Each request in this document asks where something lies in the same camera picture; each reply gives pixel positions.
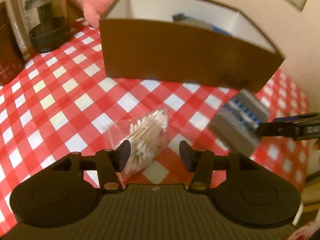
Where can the brown cardboard box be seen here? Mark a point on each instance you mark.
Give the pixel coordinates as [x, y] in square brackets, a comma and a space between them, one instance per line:
[140, 41]

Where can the beige curtain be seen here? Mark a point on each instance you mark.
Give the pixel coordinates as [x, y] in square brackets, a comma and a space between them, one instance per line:
[15, 9]

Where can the dark brown cylindrical canister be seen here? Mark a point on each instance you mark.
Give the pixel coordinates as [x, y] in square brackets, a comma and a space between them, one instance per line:
[11, 58]

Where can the grey blue patterned knit sock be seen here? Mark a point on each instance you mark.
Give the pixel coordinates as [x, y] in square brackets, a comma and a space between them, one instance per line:
[237, 120]

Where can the bag of cotton swabs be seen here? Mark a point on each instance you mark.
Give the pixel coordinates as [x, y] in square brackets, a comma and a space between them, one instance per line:
[148, 136]

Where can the blue fluffy towel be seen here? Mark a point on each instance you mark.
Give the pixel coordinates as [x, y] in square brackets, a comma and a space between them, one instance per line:
[193, 22]

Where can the red white checkered tablecloth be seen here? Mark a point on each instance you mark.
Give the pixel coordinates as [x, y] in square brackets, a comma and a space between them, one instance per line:
[63, 101]

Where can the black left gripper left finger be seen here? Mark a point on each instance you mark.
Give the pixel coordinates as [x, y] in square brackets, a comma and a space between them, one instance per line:
[109, 163]

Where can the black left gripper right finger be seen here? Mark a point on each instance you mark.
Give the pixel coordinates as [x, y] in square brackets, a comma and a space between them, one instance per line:
[201, 163]

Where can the glass jar green lid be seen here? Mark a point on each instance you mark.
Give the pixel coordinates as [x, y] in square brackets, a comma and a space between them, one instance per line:
[48, 24]

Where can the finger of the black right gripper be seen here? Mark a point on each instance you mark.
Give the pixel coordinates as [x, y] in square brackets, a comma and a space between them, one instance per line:
[295, 117]
[275, 129]

